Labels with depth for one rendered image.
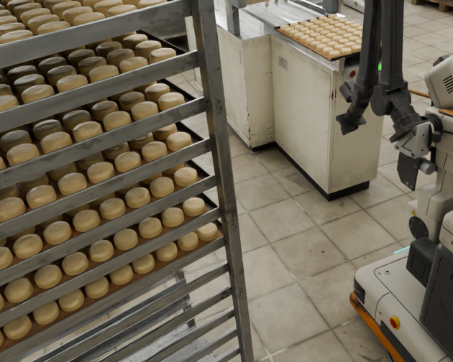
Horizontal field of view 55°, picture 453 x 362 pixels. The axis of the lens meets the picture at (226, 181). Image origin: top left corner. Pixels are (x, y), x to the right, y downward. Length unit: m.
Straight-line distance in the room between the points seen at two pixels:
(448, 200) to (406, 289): 0.41
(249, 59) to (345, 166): 0.87
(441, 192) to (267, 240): 1.05
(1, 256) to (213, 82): 0.50
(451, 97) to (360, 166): 1.20
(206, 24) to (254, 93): 2.11
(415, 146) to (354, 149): 1.09
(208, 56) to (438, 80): 0.91
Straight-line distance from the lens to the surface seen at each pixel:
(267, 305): 2.14
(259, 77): 2.85
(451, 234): 1.42
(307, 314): 2.11
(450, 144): 1.51
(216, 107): 0.83
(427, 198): 1.71
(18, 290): 0.96
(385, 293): 1.86
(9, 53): 0.71
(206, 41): 0.78
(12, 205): 0.86
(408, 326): 1.80
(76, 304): 1.01
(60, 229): 0.90
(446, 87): 1.52
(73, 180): 0.86
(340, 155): 2.49
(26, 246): 0.90
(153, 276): 1.00
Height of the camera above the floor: 1.69
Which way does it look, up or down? 36 degrees down
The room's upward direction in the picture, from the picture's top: 7 degrees counter-clockwise
